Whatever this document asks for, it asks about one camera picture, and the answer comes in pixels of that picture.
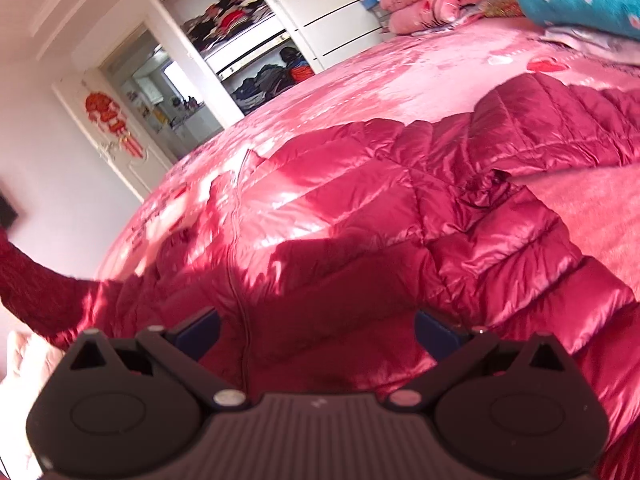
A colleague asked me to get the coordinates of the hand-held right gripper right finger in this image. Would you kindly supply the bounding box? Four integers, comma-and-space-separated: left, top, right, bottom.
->
387, 309, 576, 411

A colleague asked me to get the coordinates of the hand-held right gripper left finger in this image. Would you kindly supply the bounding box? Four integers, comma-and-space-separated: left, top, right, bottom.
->
62, 306, 248, 411

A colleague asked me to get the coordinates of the red down jacket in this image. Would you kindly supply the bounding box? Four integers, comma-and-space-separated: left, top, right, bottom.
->
95, 74, 640, 480

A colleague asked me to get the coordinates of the person's left forearm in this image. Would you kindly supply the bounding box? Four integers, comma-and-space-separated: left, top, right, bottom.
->
0, 227, 108, 351

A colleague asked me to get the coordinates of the dark clothes pile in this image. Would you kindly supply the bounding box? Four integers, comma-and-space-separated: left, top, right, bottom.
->
231, 46, 317, 113

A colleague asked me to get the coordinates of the mixed colour clothes pile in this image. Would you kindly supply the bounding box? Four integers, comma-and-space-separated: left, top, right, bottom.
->
181, 0, 273, 53

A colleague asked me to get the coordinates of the white door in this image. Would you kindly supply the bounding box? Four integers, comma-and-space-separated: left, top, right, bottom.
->
52, 67, 173, 201

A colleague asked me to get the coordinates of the pink printed bed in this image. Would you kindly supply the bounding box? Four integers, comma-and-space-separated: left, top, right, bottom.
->
97, 0, 640, 311

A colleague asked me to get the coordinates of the white grey folded cloth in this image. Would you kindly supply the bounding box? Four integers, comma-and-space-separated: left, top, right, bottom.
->
542, 25, 640, 66

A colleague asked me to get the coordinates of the blue shoe box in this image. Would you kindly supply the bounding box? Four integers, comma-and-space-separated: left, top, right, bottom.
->
357, 0, 388, 23

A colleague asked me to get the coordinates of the floral folded blanket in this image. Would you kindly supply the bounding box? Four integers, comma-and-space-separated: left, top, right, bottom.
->
475, 0, 526, 18

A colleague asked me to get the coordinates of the white wardrobe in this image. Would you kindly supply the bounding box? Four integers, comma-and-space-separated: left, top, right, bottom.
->
127, 0, 396, 116

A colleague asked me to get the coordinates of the black wall television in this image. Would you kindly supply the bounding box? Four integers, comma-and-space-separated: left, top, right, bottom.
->
0, 192, 19, 228

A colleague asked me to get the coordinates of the red knot wall hanging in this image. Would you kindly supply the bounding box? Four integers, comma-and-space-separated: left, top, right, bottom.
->
84, 91, 146, 160

